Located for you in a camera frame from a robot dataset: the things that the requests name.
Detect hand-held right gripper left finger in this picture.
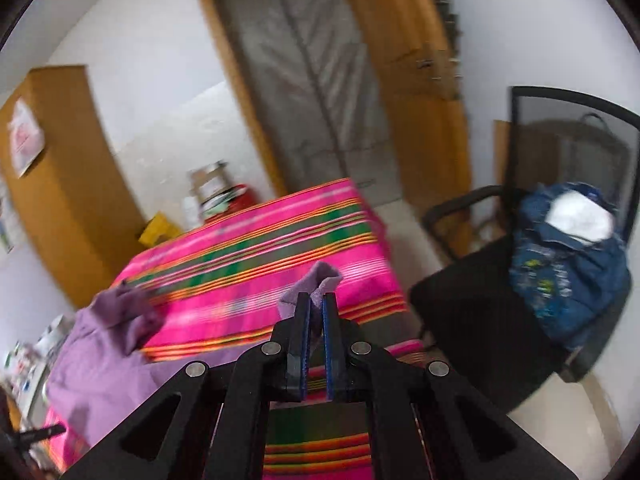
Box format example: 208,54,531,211
60,291,313,480

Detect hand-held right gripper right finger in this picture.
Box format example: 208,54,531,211
322,292,576,480

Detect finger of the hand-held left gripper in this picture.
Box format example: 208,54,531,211
16,423,67,446

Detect purple fleece pants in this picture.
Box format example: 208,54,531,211
46,261,344,450

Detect cluttered bedside table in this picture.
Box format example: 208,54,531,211
2,316,66,391

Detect pink plaid blanket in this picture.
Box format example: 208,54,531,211
45,178,426,480

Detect black mesh office chair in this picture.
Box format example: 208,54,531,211
410,86,640,413

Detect red item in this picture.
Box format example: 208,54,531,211
227,184,253,211

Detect yellow box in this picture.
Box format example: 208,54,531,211
138,212,183,248

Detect cardboard box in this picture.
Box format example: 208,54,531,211
189,160,231,201

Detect blue jacket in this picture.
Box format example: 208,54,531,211
509,182,632,353

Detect wooden wardrobe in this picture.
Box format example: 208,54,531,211
0,65,151,308

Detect translucent plastic door curtain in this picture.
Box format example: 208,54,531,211
215,0,403,206

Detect white cloth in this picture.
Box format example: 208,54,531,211
545,191,615,247

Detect white paper calendar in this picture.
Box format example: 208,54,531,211
7,99,47,179

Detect wooden door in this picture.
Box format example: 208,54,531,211
335,0,473,211

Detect wooden door frame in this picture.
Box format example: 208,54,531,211
192,0,351,198

